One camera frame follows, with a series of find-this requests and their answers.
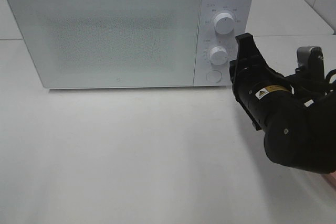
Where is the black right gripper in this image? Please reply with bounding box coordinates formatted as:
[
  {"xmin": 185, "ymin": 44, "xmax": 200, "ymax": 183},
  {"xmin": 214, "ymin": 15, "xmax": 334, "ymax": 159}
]
[{"xmin": 229, "ymin": 33, "xmax": 282, "ymax": 115}]

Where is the round white door button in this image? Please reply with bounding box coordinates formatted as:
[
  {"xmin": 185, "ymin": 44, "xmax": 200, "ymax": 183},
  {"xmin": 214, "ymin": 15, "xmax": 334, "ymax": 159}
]
[{"xmin": 206, "ymin": 70, "xmax": 222, "ymax": 83}]

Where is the pink round plate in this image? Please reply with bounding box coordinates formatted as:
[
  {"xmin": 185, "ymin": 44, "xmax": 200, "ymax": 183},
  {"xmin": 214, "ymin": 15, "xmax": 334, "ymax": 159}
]
[{"xmin": 322, "ymin": 172, "xmax": 336, "ymax": 189}]

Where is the white microwave door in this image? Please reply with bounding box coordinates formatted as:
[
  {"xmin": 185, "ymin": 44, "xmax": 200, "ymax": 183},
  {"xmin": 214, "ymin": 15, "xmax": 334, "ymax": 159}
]
[{"xmin": 8, "ymin": 0, "xmax": 200, "ymax": 89}]

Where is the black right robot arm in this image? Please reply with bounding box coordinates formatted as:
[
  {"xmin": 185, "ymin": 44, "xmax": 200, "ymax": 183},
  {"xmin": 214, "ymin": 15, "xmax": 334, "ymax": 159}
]
[{"xmin": 229, "ymin": 33, "xmax": 335, "ymax": 174}]

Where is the lower white microwave knob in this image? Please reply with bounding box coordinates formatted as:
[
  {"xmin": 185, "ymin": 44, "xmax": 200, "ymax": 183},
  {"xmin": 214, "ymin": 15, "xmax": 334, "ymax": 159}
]
[{"xmin": 208, "ymin": 46, "xmax": 228, "ymax": 66}]

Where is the white microwave knob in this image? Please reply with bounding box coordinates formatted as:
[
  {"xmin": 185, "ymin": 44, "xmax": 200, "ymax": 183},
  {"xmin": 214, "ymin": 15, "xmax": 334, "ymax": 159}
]
[
  {"xmin": 213, "ymin": 12, "xmax": 235, "ymax": 35},
  {"xmin": 208, "ymin": 46, "xmax": 228, "ymax": 66}
]

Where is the upper white microwave knob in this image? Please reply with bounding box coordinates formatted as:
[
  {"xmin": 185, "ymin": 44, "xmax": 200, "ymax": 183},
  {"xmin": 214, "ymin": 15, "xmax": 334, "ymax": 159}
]
[{"xmin": 213, "ymin": 12, "xmax": 235, "ymax": 35}]

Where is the white microwave oven body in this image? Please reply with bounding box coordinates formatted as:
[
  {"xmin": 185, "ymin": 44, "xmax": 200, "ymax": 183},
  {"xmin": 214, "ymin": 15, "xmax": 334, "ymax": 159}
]
[{"xmin": 7, "ymin": 0, "xmax": 255, "ymax": 90}]

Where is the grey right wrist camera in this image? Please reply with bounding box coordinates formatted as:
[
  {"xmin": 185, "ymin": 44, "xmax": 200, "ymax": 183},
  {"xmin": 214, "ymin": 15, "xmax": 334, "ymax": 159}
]
[{"xmin": 297, "ymin": 46, "xmax": 324, "ymax": 80}]

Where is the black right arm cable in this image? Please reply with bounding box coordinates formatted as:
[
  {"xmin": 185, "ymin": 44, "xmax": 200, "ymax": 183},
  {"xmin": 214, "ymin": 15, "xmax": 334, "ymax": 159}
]
[{"xmin": 324, "ymin": 69, "xmax": 336, "ymax": 96}]

